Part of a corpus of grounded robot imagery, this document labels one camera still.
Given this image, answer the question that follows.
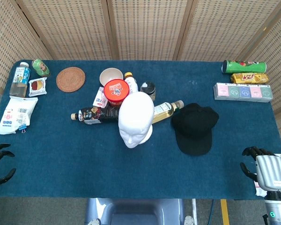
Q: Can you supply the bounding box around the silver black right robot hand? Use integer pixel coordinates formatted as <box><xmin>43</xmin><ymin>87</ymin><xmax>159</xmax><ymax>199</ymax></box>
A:
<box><xmin>240</xmin><ymin>146</ymin><xmax>281</xmax><ymax>193</ymax></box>

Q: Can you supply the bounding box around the black baseball cap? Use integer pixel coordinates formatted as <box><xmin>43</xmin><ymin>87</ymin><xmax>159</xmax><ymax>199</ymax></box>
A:
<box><xmin>171</xmin><ymin>103</ymin><xmax>220</xmax><ymax>157</ymax></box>

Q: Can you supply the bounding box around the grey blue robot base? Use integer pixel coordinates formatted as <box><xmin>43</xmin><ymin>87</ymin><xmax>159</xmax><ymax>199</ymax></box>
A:
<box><xmin>85</xmin><ymin>197</ymin><xmax>186</xmax><ymax>225</ymax></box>

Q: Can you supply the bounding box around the white foam mannequin head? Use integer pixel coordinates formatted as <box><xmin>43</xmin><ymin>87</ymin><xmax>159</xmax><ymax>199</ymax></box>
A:
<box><xmin>118</xmin><ymin>91</ymin><xmax>155</xmax><ymax>149</ymax></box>

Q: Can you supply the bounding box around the white paper red print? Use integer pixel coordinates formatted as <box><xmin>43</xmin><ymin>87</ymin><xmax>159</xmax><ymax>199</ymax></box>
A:
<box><xmin>253</xmin><ymin>172</ymin><xmax>281</xmax><ymax>197</ymax></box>

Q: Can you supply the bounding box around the white plastic bag red logo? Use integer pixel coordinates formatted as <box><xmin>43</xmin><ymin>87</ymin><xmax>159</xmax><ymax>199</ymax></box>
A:
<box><xmin>0</xmin><ymin>96</ymin><xmax>39</xmax><ymax>135</ymax></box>

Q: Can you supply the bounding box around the pastel tissue pack row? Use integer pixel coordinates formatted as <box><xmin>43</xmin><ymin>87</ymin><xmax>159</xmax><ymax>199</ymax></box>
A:
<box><xmin>213</xmin><ymin>82</ymin><xmax>274</xmax><ymax>103</ymax></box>

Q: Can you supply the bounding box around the white table leg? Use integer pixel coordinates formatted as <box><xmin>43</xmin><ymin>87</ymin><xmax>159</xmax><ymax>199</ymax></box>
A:
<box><xmin>191</xmin><ymin>198</ymin><xmax>198</xmax><ymax>225</ymax></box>

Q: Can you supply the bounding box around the blue felt table cover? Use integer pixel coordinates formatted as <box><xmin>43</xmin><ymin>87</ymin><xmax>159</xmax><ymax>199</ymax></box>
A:
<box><xmin>0</xmin><ymin>60</ymin><xmax>281</xmax><ymax>200</ymax></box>

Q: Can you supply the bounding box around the yellow biscuit pack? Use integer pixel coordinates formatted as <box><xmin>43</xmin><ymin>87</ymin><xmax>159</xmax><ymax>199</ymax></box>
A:
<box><xmin>230</xmin><ymin>72</ymin><xmax>270</xmax><ymax>85</ymax></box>

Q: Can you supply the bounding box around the white snack packet red picture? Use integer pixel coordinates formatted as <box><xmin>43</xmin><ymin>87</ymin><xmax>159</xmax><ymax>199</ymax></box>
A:
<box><xmin>28</xmin><ymin>77</ymin><xmax>48</xmax><ymax>98</ymax></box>

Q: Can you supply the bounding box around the water bottle blue label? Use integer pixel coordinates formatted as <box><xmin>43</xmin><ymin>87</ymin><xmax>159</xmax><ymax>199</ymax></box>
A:
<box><xmin>9</xmin><ymin>61</ymin><xmax>32</xmax><ymax>98</ymax></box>

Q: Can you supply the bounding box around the green chips can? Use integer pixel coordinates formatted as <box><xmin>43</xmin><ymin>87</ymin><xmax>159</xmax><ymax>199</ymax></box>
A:
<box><xmin>222</xmin><ymin>60</ymin><xmax>267</xmax><ymax>75</ymax></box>

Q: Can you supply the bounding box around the dark tea bottle beige cap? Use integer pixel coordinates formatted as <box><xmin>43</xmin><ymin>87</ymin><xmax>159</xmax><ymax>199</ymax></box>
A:
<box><xmin>70</xmin><ymin>106</ymin><xmax>120</xmax><ymax>125</ymax></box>

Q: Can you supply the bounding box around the green matryoshka doll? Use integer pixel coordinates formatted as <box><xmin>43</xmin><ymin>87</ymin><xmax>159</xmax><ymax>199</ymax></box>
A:
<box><xmin>31</xmin><ymin>58</ymin><xmax>51</xmax><ymax>77</ymax></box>

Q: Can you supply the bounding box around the yellow tea bottle green cap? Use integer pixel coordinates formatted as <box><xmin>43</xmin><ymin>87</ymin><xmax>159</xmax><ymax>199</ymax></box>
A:
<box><xmin>151</xmin><ymin>100</ymin><xmax>185</xmax><ymax>125</ymax></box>

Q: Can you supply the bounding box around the round woven rattan coaster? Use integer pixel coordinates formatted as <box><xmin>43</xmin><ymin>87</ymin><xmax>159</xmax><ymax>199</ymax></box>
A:
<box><xmin>56</xmin><ymin>67</ymin><xmax>86</xmax><ymax>93</ymax></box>

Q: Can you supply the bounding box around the white red drink pouch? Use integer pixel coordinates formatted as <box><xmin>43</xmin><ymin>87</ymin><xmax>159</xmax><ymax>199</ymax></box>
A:
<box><xmin>92</xmin><ymin>86</ymin><xmax>109</xmax><ymax>109</ymax></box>

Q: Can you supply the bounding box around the glass jar dark lid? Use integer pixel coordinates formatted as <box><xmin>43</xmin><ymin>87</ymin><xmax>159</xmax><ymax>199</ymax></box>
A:
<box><xmin>140</xmin><ymin>81</ymin><xmax>156</xmax><ymax>102</ymax></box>

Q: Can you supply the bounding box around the red instant noodle cup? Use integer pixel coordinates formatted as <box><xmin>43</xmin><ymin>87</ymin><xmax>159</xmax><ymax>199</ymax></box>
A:
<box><xmin>103</xmin><ymin>79</ymin><xmax>130</xmax><ymax>107</ymax></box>

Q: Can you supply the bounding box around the beige bowl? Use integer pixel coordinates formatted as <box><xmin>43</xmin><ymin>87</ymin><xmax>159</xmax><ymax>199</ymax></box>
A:
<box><xmin>99</xmin><ymin>67</ymin><xmax>124</xmax><ymax>86</ymax></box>

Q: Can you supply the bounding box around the white bottle yellow cap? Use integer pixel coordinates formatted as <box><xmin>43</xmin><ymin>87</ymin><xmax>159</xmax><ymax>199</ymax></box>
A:
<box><xmin>124</xmin><ymin>72</ymin><xmax>139</xmax><ymax>94</ymax></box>

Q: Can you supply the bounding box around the woven bamboo folding screen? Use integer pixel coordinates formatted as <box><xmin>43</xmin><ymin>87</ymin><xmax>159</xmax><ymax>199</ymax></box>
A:
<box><xmin>0</xmin><ymin>0</ymin><xmax>281</xmax><ymax>150</ymax></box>

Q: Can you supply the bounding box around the blue cable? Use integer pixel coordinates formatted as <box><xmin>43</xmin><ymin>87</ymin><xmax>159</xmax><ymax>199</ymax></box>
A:
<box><xmin>209</xmin><ymin>199</ymin><xmax>215</xmax><ymax>225</ymax></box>

